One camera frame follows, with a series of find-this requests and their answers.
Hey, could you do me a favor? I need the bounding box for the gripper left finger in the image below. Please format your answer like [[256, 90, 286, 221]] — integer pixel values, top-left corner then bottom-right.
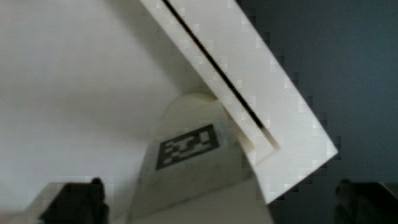
[[39, 178, 110, 224]]

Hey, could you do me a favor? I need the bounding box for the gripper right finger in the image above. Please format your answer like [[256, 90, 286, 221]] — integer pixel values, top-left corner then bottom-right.
[[334, 179, 398, 224]]

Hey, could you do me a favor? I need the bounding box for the white leg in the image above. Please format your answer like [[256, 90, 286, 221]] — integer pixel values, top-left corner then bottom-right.
[[126, 93, 274, 224]]

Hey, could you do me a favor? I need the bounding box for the white square tabletop part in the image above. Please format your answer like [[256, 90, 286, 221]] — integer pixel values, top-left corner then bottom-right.
[[0, 0, 205, 224]]

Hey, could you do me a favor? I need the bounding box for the white U-shaped fence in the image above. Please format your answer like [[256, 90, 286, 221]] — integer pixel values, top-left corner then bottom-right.
[[157, 0, 336, 200]]

